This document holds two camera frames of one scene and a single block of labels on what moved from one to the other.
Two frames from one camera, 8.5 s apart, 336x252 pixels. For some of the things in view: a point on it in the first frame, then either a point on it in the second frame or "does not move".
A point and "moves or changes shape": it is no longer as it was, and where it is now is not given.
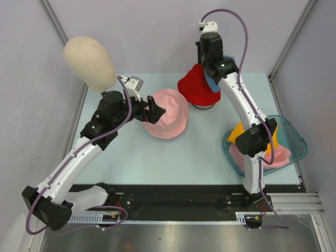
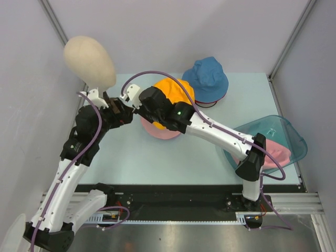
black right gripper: [198, 43] → [140, 112]
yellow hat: [240, 128] → [175, 93]
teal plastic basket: [289, 144] does not move
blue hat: [213, 85] moves or changes shape
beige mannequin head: [90, 61] does not move
